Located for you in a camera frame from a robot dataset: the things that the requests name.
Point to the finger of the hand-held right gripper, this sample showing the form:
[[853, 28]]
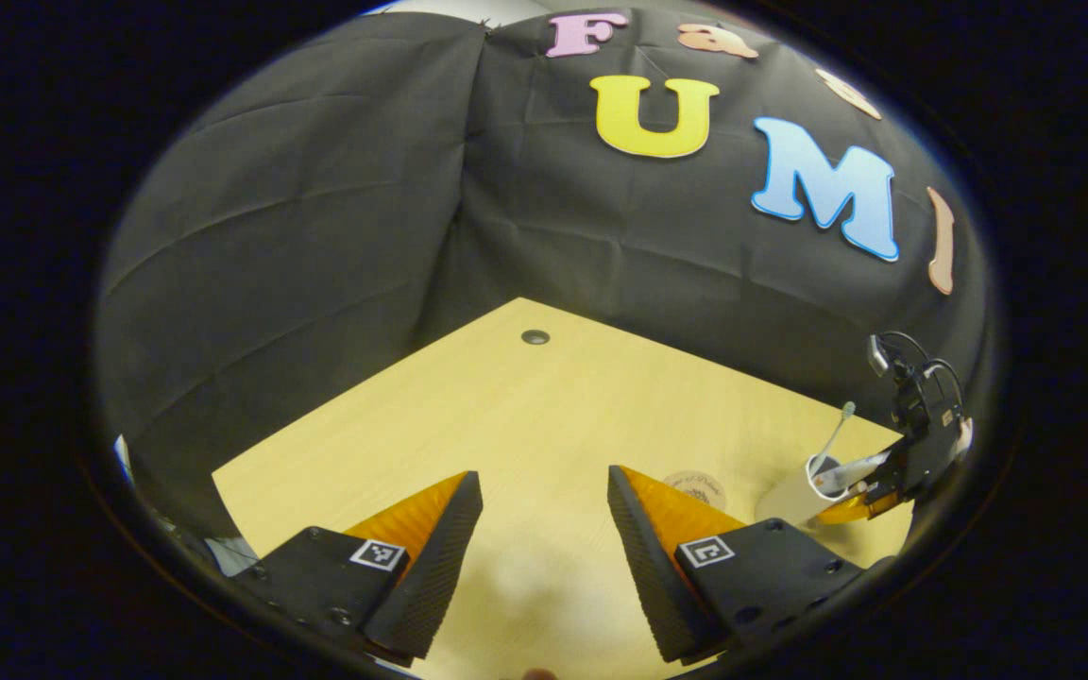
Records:
[[851, 510]]

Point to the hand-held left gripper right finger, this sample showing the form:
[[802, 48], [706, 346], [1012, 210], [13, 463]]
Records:
[[648, 567]]

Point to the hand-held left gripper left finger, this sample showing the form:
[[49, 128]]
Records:
[[435, 567]]

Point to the white toothpaste tube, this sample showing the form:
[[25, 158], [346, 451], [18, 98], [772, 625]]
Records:
[[860, 469]]

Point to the white toothbrush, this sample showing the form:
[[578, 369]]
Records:
[[841, 425]]

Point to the round wooden coaster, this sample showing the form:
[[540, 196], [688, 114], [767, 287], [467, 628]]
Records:
[[695, 486]]

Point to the light wooden desktop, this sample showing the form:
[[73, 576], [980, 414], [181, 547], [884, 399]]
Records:
[[544, 406]]

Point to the black backdrop cloth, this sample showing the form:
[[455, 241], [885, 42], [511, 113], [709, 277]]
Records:
[[336, 236]]

